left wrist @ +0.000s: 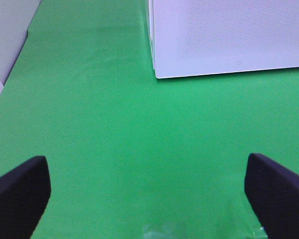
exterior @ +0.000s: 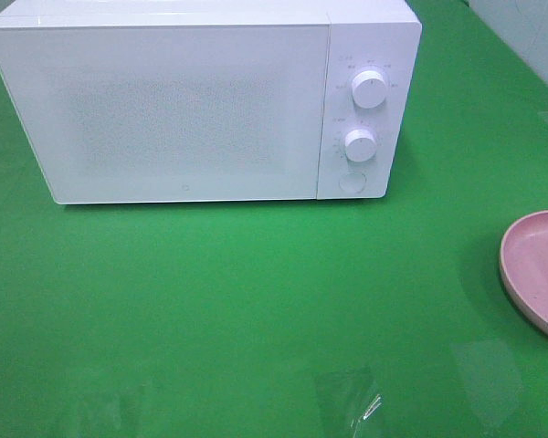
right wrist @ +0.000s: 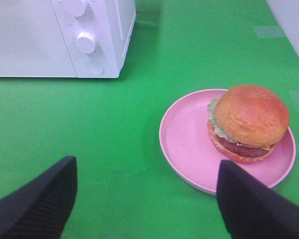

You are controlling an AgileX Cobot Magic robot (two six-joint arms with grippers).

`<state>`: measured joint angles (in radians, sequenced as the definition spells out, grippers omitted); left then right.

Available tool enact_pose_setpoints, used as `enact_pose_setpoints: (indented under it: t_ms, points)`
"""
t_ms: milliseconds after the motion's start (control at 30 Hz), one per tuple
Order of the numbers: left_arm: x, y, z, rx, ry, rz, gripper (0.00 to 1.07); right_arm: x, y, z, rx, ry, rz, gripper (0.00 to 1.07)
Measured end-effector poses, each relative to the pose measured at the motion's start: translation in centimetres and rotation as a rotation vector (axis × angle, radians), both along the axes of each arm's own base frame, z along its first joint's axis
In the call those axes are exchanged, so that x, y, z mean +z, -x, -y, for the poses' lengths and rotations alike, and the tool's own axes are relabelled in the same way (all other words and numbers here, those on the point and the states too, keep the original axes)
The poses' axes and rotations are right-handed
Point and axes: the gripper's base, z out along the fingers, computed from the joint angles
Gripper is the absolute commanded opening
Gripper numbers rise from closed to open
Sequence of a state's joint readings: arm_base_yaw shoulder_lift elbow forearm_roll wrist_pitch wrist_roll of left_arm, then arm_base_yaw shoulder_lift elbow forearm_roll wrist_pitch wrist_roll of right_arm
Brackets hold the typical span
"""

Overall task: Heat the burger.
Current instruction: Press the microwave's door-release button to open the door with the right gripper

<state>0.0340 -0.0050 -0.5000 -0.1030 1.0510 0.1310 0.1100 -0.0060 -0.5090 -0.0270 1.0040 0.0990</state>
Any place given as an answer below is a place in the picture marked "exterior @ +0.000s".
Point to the white microwave oven body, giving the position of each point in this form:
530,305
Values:
362,34

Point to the lower white microwave knob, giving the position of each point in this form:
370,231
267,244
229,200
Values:
360,145

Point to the white microwave knob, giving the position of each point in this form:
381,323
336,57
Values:
360,145
369,88

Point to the white microwave door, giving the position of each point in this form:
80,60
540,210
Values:
170,114

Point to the round white door release button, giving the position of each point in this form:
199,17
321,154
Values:
352,182

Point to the upper white microwave knob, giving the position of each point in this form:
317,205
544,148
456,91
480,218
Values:
369,88

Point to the pink round plate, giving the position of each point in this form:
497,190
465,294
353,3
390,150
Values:
523,265

